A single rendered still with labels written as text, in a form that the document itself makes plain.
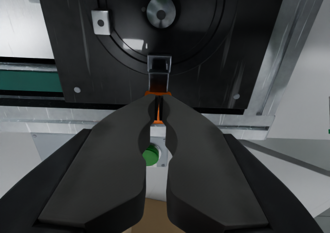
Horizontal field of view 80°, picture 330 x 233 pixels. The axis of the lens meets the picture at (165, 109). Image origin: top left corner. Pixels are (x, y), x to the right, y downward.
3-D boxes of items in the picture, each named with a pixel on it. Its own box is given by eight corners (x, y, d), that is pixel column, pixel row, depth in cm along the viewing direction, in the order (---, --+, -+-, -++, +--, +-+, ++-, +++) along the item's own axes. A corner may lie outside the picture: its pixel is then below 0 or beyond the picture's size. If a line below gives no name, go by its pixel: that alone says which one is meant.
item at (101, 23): (114, 31, 19) (110, 35, 18) (98, 31, 19) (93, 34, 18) (112, 8, 18) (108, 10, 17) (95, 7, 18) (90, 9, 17)
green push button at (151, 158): (158, 158, 34) (158, 167, 32) (135, 157, 34) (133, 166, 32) (159, 140, 32) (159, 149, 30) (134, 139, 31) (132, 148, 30)
